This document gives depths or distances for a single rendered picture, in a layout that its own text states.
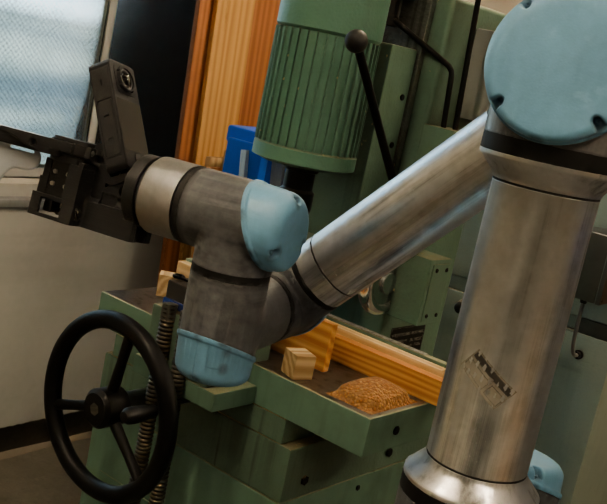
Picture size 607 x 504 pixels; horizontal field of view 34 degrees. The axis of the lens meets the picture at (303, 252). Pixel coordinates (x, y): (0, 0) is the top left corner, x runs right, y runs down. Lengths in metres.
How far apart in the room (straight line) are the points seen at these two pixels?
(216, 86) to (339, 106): 1.59
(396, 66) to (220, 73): 1.51
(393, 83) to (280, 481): 0.69
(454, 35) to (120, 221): 0.94
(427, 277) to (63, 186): 0.86
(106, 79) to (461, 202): 0.36
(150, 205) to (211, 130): 2.25
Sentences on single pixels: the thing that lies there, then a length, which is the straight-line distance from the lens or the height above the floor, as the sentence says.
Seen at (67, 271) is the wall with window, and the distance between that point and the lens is 3.11.
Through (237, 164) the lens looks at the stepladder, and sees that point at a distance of 2.54.
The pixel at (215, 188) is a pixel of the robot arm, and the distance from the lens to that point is 0.89.
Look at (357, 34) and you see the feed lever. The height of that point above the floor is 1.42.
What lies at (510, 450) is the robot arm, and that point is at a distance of 0.81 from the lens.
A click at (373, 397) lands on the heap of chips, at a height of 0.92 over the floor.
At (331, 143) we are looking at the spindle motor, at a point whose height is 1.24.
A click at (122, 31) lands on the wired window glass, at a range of 3.15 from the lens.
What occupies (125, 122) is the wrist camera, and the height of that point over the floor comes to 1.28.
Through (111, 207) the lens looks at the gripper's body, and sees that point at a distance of 0.96.
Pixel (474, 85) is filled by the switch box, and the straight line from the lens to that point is 1.80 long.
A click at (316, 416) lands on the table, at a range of 1.46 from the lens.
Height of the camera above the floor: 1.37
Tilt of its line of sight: 11 degrees down
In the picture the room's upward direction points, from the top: 12 degrees clockwise
